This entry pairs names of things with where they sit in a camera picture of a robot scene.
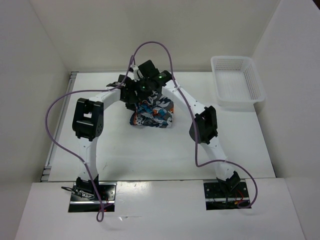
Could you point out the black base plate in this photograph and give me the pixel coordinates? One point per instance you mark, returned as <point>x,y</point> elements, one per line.
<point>83,202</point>
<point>216,199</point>

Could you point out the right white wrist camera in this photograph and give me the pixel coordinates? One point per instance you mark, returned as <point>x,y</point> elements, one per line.
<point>136,72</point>

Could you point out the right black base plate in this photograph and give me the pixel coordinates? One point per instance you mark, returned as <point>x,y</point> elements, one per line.
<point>216,199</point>

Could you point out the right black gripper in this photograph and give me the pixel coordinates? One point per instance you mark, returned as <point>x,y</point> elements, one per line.
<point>143,96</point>

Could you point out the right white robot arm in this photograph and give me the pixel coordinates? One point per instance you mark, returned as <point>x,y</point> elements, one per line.
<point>204,123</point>

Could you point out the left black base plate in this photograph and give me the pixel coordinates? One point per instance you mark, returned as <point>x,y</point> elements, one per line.
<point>83,202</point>

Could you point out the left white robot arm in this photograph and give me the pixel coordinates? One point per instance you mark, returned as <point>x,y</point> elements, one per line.
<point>88,125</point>

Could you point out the colourful patterned shorts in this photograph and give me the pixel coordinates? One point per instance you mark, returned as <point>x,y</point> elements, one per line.
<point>155,111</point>

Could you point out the white plastic basket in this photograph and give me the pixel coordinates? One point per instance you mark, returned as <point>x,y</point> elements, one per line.
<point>237,82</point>

